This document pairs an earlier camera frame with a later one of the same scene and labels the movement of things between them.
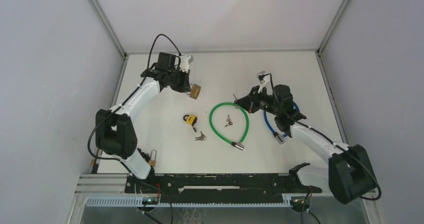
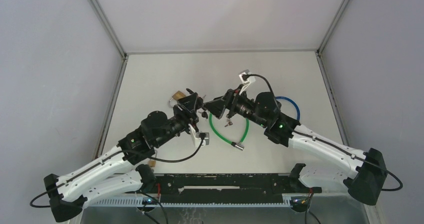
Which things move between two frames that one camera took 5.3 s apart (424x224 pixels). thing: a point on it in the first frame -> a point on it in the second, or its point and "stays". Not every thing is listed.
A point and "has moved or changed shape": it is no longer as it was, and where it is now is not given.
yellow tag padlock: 190,119 has moved or changed shape
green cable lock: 239,145 stays
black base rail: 187,189 stays
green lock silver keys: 228,119 stays
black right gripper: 249,102 -> 230,100
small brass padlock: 152,163 stays
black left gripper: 185,87 -> 187,114
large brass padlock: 194,91 -> 177,95
